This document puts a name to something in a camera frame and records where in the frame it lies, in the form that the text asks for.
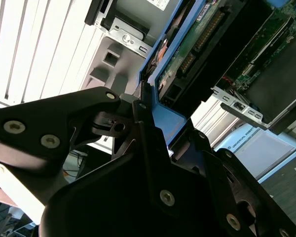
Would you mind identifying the hard disk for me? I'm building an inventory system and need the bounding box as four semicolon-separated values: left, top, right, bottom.
137;0;274;151

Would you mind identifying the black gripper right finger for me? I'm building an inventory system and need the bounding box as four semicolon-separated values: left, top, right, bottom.
171;128;296;237

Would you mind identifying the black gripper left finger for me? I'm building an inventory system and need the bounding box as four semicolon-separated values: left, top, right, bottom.
0;80;188;218

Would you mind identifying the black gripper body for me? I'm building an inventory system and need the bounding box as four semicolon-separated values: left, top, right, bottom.
39;148;237;237

